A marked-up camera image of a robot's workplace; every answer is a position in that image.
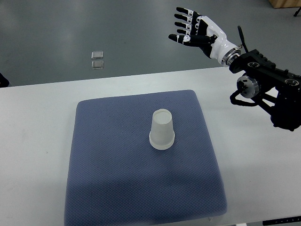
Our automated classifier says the blue grey fabric cushion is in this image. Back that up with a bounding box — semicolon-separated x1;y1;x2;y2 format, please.
64;90;227;226

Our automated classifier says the upper metal floor plate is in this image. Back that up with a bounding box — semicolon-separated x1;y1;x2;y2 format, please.
91;50;103;59

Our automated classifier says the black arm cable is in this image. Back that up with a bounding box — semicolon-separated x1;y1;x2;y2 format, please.
237;25;249;53

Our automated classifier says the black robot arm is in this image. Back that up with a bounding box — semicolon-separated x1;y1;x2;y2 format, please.
227;49;301;131

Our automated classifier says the wooden box corner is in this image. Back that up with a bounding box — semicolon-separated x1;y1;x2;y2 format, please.
268;0;301;8

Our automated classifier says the black table control panel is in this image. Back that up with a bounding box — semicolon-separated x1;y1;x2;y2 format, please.
262;216;301;226

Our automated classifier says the black tripod leg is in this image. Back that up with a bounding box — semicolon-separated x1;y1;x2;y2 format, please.
293;8;301;17

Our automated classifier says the white paper cup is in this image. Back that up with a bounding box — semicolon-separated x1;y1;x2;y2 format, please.
150;141;174;150
149;109;175;145

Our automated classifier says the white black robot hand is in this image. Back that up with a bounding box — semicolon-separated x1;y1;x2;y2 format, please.
168;7;241;66

